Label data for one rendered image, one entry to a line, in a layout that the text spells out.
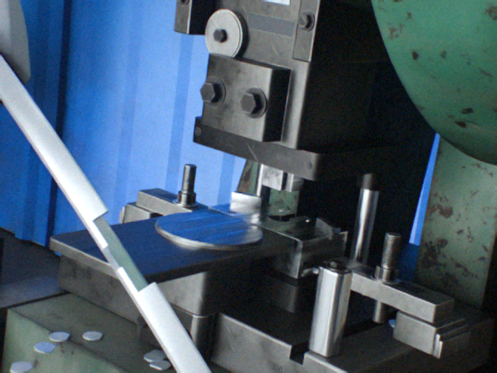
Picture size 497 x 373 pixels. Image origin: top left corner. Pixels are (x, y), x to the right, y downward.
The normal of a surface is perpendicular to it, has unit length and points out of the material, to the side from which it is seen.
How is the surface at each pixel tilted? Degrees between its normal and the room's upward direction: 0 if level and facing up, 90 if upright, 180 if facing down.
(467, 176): 90
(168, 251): 0
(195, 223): 0
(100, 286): 90
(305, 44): 90
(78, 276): 90
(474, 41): 134
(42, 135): 48
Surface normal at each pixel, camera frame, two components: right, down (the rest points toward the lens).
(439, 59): -0.55, 0.77
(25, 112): -0.22, -0.58
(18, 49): 0.97, 0.11
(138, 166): -0.66, 0.10
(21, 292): 0.13, -0.96
